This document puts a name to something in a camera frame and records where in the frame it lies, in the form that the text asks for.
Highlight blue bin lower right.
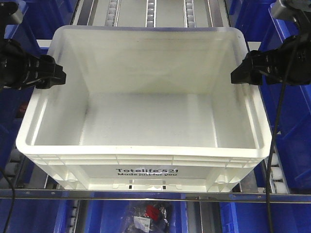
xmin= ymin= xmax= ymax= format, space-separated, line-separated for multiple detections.
xmin=219 ymin=202 xmax=311 ymax=233

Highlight white roller track centre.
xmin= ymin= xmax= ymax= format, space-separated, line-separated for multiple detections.
xmin=145 ymin=0 xmax=156 ymax=28

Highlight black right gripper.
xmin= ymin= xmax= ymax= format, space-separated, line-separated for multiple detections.
xmin=230 ymin=34 xmax=311 ymax=85

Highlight black cable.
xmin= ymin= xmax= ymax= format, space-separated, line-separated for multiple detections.
xmin=0 ymin=155 xmax=26 ymax=233
xmin=265 ymin=36 xmax=307 ymax=233

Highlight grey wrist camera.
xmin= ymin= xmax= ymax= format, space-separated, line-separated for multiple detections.
xmin=271 ymin=0 xmax=311 ymax=20
xmin=0 ymin=2 xmax=23 ymax=25

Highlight black left cable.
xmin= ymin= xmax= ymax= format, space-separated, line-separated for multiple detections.
xmin=0 ymin=155 xmax=26 ymax=233

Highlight black right cable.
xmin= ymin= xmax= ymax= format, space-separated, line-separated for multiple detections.
xmin=265 ymin=36 xmax=307 ymax=233

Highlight blue bin lower left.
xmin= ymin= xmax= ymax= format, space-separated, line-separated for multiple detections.
xmin=6 ymin=200 xmax=74 ymax=233

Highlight white plastic tote bin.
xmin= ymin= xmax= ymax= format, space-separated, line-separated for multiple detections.
xmin=16 ymin=25 xmax=271 ymax=192

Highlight blue bin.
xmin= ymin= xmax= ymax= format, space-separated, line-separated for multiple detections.
xmin=6 ymin=200 xmax=74 ymax=233
xmin=84 ymin=200 xmax=188 ymax=233
xmin=259 ymin=6 xmax=311 ymax=190
xmin=219 ymin=202 xmax=311 ymax=233

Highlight blue bin right side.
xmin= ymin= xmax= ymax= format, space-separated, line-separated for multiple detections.
xmin=259 ymin=6 xmax=311 ymax=190

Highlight blue bin lower centre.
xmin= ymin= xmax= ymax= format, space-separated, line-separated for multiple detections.
xmin=84 ymin=200 xmax=188 ymax=233

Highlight bagged parts with red label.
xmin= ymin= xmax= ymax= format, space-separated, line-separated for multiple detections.
xmin=121 ymin=201 xmax=173 ymax=233

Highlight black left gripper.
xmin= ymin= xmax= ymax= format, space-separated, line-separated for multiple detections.
xmin=0 ymin=39 xmax=66 ymax=90

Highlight steel front shelf rail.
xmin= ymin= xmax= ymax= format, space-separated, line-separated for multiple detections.
xmin=0 ymin=188 xmax=311 ymax=202

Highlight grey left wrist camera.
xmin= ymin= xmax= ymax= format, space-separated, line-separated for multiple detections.
xmin=0 ymin=2 xmax=23 ymax=25

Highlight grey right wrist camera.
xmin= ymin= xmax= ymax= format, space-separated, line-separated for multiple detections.
xmin=271 ymin=0 xmax=311 ymax=20

